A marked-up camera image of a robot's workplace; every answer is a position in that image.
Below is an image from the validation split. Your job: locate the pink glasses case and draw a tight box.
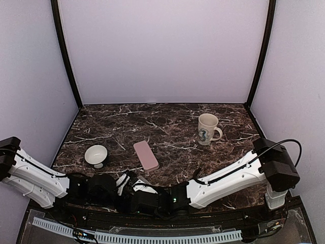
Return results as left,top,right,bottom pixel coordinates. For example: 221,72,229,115
133,141,159,172

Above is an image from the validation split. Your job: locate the grey glasses case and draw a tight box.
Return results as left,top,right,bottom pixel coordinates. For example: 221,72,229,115
136,175,150,185

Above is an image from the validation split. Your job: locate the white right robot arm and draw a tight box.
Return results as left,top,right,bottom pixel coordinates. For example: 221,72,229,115
131,138,300,221

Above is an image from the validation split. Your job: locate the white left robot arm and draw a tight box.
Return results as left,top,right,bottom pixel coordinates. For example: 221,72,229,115
1,137,132,222

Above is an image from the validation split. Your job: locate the white ceramic bowl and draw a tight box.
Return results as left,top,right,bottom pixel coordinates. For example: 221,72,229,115
84,145,109,169

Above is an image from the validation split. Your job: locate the cream ceramic mug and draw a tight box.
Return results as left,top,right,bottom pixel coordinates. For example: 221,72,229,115
198,113,223,146

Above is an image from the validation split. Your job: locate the black front rail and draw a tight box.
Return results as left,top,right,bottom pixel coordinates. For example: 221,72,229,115
80,211,245,229

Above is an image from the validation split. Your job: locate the white slotted cable duct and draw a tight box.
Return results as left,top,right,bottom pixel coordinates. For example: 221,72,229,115
32,217,242,243

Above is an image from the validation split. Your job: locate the black left corner post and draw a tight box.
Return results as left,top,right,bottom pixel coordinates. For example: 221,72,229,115
50,0,83,110

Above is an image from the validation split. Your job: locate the black corner post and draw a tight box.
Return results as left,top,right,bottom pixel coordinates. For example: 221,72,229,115
244,0,277,110
50,0,83,110

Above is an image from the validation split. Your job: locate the black right corner post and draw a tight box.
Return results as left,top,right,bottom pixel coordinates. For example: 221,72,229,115
244,0,277,110

